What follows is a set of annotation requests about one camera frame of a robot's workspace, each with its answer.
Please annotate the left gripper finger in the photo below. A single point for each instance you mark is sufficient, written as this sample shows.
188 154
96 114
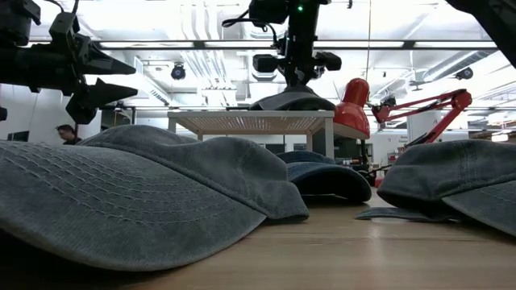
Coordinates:
92 102
98 64

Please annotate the grey baseball cap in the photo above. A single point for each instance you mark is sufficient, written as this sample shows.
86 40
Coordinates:
443 173
290 102

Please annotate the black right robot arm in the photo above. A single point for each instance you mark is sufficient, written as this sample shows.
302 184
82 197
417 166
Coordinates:
306 24

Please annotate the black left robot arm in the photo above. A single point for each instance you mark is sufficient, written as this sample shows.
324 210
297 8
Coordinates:
12 64

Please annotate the person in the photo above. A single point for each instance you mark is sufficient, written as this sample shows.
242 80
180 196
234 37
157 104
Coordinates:
66 131

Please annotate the red desk lamp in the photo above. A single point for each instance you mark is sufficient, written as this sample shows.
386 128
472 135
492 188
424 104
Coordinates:
350 117

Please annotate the white perforated metal shelf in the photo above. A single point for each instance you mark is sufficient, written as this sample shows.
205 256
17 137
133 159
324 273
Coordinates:
242 114

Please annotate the black ceiling spotlight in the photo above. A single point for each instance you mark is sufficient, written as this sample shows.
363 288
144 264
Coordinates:
178 72
464 73

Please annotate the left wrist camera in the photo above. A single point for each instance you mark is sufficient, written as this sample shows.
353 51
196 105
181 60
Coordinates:
62 28

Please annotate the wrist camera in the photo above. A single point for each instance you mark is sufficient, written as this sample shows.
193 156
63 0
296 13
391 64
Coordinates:
62 28
268 11

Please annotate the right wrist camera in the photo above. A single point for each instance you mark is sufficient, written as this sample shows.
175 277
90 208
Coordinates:
268 11

